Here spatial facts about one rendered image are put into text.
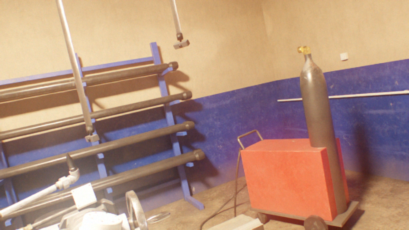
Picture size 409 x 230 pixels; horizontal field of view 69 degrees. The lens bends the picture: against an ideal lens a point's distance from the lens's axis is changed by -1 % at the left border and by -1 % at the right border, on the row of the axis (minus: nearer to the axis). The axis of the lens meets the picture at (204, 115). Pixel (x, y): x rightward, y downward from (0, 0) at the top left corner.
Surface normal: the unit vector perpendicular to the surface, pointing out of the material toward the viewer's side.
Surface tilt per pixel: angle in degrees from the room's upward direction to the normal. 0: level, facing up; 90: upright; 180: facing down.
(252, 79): 90
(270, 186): 90
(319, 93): 90
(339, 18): 90
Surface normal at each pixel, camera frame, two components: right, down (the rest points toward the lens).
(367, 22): -0.89, 0.22
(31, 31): 0.41, 0.00
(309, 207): -0.69, 0.21
